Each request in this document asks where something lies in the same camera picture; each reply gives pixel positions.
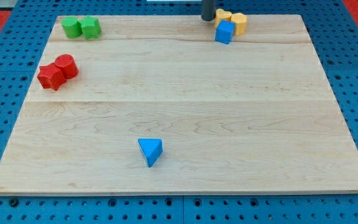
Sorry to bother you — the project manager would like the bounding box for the blue triangle block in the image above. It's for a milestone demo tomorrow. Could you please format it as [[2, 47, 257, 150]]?
[[137, 138, 163, 168]]

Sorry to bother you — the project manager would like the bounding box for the yellow hexagon block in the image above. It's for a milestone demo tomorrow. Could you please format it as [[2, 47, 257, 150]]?
[[231, 12, 247, 35]]

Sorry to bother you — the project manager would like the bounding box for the light wooden board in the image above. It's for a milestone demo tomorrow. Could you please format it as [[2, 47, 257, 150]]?
[[0, 14, 358, 196]]

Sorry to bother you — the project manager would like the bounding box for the blue cube block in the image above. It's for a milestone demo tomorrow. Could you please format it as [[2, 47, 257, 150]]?
[[214, 20, 235, 44]]

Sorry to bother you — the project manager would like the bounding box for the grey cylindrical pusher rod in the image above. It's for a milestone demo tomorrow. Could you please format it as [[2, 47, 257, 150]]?
[[201, 0, 216, 22]]

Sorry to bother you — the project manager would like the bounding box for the yellow heart block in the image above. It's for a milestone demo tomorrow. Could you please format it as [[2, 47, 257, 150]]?
[[214, 9, 232, 28]]

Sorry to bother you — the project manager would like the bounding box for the green star block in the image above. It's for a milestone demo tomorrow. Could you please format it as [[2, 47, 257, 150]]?
[[79, 16, 101, 39]]

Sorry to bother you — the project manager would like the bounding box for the red cylinder block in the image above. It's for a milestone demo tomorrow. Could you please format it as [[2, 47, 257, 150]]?
[[54, 54, 79, 79]]

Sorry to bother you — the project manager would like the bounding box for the red star block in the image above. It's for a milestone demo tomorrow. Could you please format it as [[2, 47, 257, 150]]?
[[37, 63, 67, 91]]

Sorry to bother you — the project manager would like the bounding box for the green cylinder block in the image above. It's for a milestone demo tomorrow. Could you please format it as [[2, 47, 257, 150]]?
[[62, 16, 82, 39]]

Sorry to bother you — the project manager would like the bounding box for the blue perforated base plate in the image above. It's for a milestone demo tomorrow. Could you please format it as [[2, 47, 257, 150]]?
[[0, 1, 358, 223]]

